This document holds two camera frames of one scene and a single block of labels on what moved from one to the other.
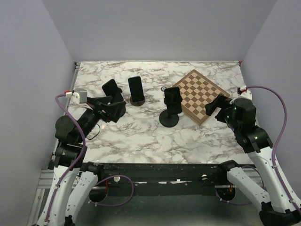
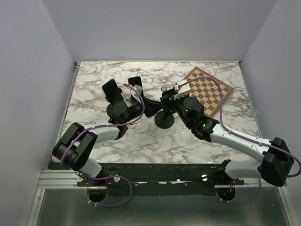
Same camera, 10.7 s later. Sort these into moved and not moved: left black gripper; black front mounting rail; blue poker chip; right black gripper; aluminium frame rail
Moved: right black gripper; left black gripper
Not moved: aluminium frame rail; black front mounting rail; blue poker chip
